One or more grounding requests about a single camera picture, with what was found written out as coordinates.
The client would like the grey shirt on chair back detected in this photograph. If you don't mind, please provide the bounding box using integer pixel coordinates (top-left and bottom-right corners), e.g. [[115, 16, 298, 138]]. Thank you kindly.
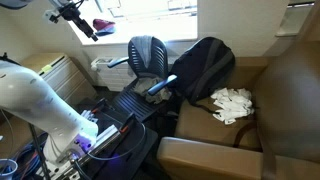
[[131, 35, 152, 68]]

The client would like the white round cup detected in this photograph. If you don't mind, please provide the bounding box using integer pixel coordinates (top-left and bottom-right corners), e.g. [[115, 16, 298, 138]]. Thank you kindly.
[[0, 159, 18, 180]]

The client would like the maroon blue cap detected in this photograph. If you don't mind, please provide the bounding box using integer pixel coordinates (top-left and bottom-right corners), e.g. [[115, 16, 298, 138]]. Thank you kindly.
[[93, 19, 116, 36]]

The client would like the black grey backpack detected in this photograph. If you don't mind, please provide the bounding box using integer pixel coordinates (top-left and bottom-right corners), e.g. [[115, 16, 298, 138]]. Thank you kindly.
[[169, 37, 235, 103]]

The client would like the blue coiled cable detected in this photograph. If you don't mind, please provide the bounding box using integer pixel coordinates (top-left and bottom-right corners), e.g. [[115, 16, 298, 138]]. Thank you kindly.
[[11, 133, 51, 180]]

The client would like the white crumpled cloth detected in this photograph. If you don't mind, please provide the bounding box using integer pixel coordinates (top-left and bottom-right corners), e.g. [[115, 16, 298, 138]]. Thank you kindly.
[[211, 88, 254, 125]]

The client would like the beige filing cabinet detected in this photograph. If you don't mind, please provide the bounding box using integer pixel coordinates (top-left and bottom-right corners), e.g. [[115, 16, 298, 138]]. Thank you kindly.
[[21, 53, 97, 107]]

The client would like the tan leather couch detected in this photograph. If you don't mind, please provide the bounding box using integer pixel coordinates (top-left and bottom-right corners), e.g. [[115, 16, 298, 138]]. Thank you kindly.
[[156, 0, 320, 180]]

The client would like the white wall radiator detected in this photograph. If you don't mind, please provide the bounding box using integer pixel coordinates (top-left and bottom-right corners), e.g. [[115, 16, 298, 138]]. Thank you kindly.
[[91, 56, 136, 91]]

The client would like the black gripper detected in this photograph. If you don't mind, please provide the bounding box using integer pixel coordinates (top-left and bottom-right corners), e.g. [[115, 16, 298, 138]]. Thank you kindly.
[[59, 1, 98, 42]]

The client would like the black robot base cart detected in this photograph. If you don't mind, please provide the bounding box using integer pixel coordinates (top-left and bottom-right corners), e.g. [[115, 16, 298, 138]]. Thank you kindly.
[[49, 97, 159, 180]]

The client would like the black office chair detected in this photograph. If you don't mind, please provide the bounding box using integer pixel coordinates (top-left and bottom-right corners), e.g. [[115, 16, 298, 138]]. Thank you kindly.
[[108, 36, 173, 122]]

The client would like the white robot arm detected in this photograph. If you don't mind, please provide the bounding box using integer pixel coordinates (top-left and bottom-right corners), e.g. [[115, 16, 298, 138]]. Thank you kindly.
[[0, 53, 98, 166]]

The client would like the grey pair of shorts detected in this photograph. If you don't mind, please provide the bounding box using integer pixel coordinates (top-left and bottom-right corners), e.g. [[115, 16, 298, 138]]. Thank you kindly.
[[132, 76, 173, 105]]

